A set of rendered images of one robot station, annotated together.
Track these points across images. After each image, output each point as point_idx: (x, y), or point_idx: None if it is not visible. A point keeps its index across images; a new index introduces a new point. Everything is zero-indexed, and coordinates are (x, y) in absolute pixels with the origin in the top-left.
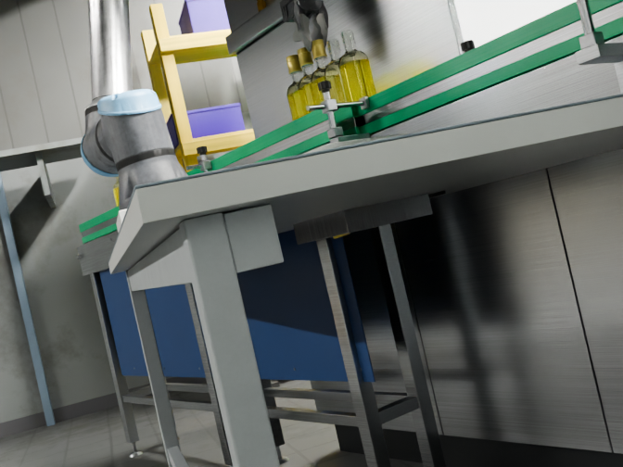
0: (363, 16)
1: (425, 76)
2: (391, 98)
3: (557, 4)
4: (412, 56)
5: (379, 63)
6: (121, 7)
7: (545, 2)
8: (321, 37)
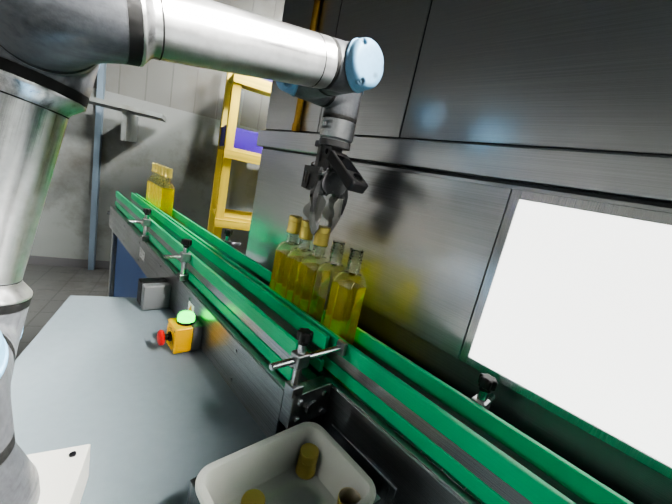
0: (380, 218)
1: (425, 407)
2: (372, 377)
3: (636, 431)
4: (408, 296)
5: (373, 271)
6: (33, 135)
7: (618, 412)
8: (330, 222)
